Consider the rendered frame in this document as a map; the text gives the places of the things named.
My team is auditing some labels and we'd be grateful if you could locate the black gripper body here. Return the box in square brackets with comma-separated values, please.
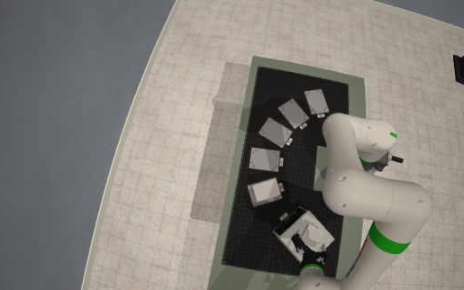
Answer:
[303, 249, 320, 259]

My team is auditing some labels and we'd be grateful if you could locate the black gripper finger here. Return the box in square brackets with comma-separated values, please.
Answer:
[291, 229, 312, 253]
[316, 243, 331, 264]

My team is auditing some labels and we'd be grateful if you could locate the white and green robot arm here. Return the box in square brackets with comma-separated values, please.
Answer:
[296, 113, 432, 290]

